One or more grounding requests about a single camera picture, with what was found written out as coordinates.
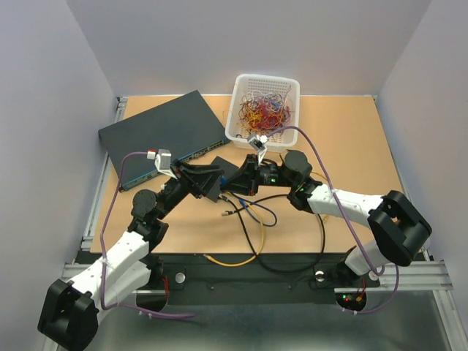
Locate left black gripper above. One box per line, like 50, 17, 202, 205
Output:
155, 159, 224, 220

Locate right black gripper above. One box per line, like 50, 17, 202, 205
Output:
219, 154, 296, 197

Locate small black network switch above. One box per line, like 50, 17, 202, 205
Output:
206, 156, 238, 203

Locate black ethernet cable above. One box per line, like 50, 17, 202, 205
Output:
218, 193, 326, 273

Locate blue ethernet cable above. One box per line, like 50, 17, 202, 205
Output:
218, 175, 278, 227

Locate yellow ethernet cable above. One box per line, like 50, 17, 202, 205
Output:
203, 171, 330, 267

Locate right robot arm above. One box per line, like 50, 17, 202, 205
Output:
221, 150, 432, 285

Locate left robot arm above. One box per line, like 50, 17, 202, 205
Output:
37, 161, 224, 350

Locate white plastic basket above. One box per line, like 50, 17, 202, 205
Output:
225, 74, 301, 148

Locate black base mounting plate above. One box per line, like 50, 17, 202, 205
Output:
156, 254, 380, 306

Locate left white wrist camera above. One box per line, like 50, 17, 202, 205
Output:
146, 149, 176, 178

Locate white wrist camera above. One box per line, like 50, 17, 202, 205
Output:
247, 133, 268, 165
146, 149, 176, 178

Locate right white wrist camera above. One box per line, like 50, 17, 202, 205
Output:
247, 133, 268, 165

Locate large dark network switch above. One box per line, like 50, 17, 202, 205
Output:
98, 91, 230, 172

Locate tangled colourful wires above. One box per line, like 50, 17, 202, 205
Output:
233, 91, 295, 141

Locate aluminium frame rail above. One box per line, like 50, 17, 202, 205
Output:
58, 260, 454, 293

